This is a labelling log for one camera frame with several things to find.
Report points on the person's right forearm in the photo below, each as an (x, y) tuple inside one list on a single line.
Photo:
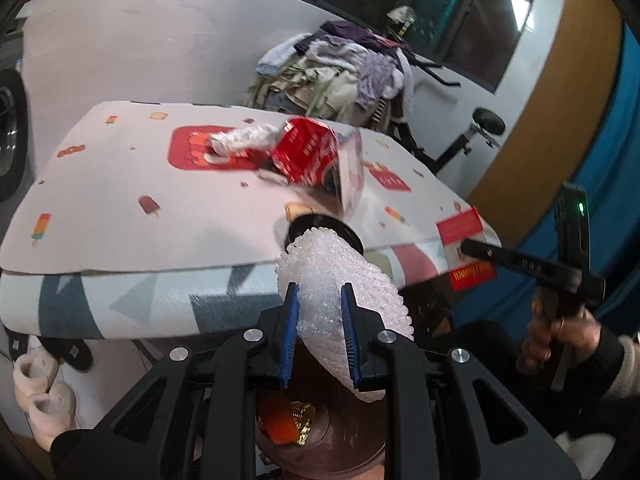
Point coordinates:
[(615, 360)]

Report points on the cream fleece garment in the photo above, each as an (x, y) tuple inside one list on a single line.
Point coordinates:
[(580, 452)]

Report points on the cream fluffy slipper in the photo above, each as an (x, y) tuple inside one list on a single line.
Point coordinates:
[(50, 415), (30, 375)]

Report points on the grey triangle patterned mat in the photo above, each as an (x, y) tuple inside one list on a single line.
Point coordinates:
[(150, 300)]

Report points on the person's right hand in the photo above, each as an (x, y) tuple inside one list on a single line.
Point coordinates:
[(555, 340)]

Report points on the black sandal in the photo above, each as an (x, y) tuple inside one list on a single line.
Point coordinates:
[(75, 357)]

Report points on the wooden door frame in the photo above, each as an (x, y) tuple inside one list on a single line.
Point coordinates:
[(550, 110)]

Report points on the orange foam net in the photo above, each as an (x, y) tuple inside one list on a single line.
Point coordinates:
[(276, 422)]

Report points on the white bubble wrap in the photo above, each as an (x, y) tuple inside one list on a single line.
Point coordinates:
[(325, 280)]

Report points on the washing machine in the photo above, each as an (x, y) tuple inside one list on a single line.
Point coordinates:
[(10, 130)]

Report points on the white plastic bag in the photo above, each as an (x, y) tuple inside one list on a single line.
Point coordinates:
[(240, 139)]

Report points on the pile of clothes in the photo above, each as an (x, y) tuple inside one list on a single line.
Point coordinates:
[(325, 75)]

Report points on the black round lid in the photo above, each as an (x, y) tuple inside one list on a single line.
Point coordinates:
[(320, 222)]

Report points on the pink cartoon printed mat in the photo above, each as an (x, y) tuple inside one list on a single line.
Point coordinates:
[(150, 230)]

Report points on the red and white box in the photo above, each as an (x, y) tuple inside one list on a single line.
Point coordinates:
[(460, 230)]

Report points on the brown trash bin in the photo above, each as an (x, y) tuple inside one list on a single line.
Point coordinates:
[(340, 440)]

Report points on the gold foil wrapper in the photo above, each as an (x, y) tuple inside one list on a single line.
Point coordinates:
[(302, 420)]

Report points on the clear plastic container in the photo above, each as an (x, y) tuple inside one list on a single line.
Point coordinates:
[(352, 170)]

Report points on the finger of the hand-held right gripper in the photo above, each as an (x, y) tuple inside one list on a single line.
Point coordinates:
[(510, 260)]

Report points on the dark window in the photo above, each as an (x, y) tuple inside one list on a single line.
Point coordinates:
[(450, 5)]

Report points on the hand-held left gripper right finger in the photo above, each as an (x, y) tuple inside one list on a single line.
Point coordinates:
[(351, 340)]

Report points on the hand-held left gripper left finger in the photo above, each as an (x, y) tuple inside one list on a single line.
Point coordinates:
[(289, 340)]

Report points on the person's left leg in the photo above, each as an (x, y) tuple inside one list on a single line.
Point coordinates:
[(70, 455)]

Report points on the black exercise bike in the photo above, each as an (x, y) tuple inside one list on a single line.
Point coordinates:
[(487, 121)]

